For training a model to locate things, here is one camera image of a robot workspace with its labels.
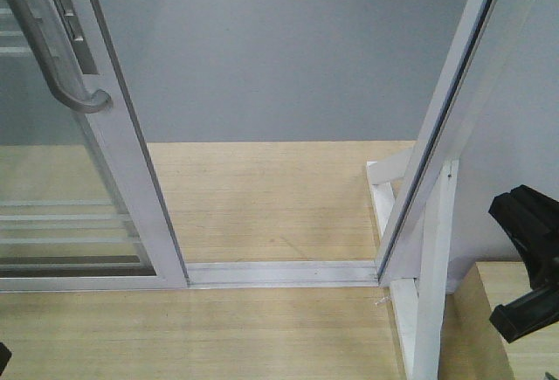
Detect white wooden brace post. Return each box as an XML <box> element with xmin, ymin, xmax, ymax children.
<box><xmin>366</xmin><ymin>148</ymin><xmax>459</xmax><ymax>379</ymax></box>

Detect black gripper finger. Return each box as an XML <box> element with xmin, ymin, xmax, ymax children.
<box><xmin>0</xmin><ymin>342</ymin><xmax>12</xmax><ymax>376</ymax></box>
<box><xmin>489</xmin><ymin>286</ymin><xmax>558</xmax><ymax>343</ymax></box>
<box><xmin>489</xmin><ymin>185</ymin><xmax>558</xmax><ymax>289</ymax></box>

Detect white door jamb frame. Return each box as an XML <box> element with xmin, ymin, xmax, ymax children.
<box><xmin>376</xmin><ymin>0</ymin><xmax>535</xmax><ymax>287</ymax></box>

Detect silver door lock plate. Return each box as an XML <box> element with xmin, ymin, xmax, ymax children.
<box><xmin>53</xmin><ymin>0</ymin><xmax>99</xmax><ymax>75</ymax></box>

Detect aluminium floor track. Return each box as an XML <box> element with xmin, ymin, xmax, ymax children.
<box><xmin>187</xmin><ymin>260</ymin><xmax>378</xmax><ymax>289</ymax></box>

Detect grey door handle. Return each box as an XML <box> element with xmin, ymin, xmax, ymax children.
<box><xmin>6</xmin><ymin>0</ymin><xmax>112</xmax><ymax>114</ymax></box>

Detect white framed sliding glass door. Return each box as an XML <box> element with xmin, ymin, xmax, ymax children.
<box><xmin>1</xmin><ymin>0</ymin><xmax>189</xmax><ymax>292</ymax></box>

